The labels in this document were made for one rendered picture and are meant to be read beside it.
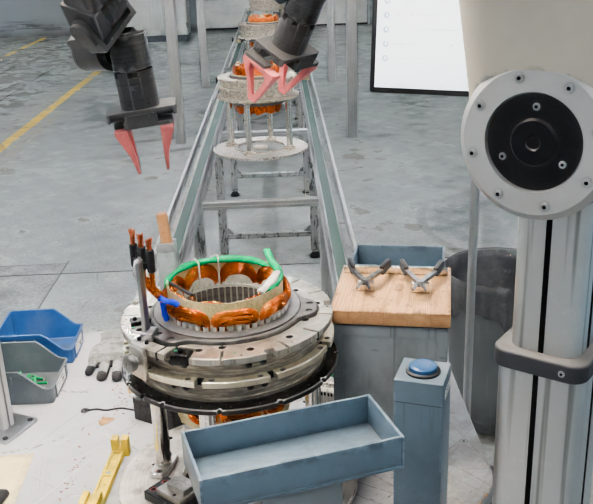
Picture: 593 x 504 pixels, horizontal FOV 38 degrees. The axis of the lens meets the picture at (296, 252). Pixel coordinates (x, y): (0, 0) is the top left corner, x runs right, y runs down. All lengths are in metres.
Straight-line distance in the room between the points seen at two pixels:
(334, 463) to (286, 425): 0.11
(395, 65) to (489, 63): 1.37
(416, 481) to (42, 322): 1.03
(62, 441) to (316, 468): 0.73
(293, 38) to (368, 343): 0.50
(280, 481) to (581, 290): 0.40
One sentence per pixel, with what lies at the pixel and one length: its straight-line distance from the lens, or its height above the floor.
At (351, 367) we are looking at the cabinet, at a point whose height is 0.96.
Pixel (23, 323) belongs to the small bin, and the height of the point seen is 0.82.
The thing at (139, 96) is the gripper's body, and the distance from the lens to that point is 1.27.
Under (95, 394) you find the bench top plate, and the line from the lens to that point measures 1.78.
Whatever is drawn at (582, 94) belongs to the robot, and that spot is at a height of 1.48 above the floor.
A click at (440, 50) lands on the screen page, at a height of 1.34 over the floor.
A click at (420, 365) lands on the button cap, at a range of 1.25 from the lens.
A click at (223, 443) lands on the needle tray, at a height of 1.04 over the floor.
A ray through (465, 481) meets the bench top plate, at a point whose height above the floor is 0.78.
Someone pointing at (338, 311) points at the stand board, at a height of 1.06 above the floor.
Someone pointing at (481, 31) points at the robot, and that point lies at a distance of 0.86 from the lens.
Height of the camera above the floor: 1.63
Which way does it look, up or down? 20 degrees down
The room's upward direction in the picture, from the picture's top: 2 degrees counter-clockwise
